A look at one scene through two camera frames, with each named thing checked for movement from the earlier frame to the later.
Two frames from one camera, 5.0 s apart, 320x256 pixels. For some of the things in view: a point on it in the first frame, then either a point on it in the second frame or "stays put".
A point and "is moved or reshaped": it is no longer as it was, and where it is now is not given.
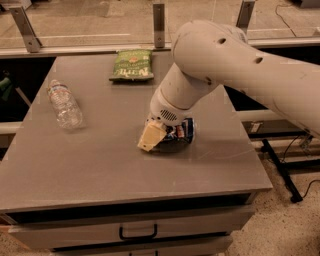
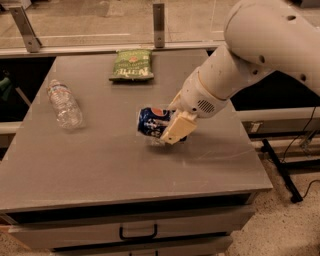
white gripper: [164, 112] → [199, 95]
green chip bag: [133, 65] stays put
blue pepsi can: [177, 137] is moved or reshaped
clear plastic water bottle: [67, 109] stays put
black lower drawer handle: [156, 253] stays put
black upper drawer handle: [138, 237] stays put
